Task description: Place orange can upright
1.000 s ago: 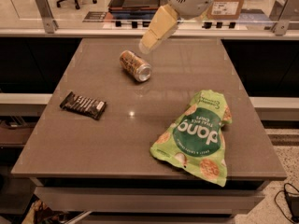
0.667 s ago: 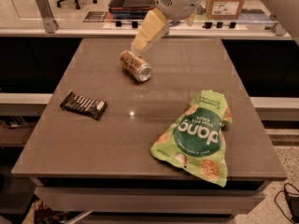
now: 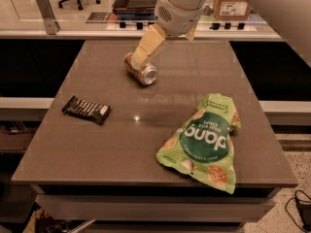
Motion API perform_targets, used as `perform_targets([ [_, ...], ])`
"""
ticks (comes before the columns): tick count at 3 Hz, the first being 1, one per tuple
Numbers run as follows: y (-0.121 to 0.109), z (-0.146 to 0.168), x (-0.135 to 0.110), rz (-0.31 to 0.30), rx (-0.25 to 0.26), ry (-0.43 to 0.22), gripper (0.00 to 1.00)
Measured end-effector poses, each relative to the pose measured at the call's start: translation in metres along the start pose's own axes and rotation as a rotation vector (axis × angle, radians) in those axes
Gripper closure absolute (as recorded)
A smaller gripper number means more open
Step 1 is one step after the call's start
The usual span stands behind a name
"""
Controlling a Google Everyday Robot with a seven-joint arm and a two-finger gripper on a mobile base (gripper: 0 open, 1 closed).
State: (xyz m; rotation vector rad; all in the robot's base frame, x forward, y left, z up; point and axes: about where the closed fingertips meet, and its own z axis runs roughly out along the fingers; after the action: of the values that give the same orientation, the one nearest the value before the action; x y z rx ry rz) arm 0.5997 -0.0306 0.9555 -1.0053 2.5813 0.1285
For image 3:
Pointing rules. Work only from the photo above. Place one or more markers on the grey metal bracket left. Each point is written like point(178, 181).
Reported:
point(50, 22)

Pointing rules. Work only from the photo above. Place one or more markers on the black chocolate bar wrapper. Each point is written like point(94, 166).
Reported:
point(87, 110)

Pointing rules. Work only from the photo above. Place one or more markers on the cardboard box with label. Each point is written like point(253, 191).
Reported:
point(231, 9)

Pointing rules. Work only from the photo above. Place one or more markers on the black power adapter with cable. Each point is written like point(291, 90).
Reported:
point(303, 204)

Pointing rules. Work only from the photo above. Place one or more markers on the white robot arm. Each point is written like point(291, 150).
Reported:
point(291, 19)

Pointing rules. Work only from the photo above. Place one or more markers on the orange soda can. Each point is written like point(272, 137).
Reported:
point(146, 75)

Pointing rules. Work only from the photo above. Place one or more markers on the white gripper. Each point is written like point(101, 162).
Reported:
point(177, 19)

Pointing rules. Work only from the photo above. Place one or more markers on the green rice chips bag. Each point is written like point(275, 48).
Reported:
point(202, 148)

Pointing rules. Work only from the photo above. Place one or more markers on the glass barrier panel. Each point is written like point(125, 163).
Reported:
point(22, 19)

